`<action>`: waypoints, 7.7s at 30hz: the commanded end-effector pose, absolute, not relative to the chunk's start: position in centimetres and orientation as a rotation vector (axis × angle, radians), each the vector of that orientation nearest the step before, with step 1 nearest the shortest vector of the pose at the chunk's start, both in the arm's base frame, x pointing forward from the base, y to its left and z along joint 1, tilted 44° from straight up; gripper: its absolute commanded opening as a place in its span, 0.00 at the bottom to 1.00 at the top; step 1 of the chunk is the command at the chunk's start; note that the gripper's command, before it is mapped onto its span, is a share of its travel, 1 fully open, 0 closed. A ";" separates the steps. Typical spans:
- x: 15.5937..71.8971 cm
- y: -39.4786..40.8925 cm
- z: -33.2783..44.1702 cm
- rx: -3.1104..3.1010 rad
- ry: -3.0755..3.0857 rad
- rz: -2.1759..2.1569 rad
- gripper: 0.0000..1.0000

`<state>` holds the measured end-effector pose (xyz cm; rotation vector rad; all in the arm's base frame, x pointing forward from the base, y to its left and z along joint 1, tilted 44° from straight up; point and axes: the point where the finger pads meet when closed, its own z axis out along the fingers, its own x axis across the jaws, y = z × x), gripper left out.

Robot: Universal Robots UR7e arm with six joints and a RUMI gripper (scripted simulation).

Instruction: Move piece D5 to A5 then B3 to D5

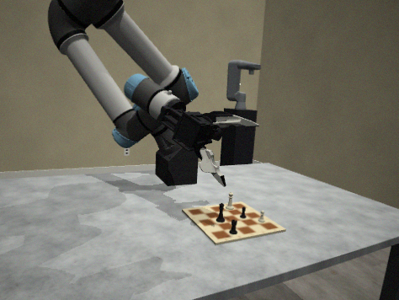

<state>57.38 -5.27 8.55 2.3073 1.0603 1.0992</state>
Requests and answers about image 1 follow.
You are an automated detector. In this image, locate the brown and cream chessboard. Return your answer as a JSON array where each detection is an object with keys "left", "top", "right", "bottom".
[{"left": 182, "top": 201, "right": 286, "bottom": 245}]

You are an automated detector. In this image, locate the white pawn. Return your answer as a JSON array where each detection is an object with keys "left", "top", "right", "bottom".
[{"left": 258, "top": 211, "right": 265, "bottom": 222}]

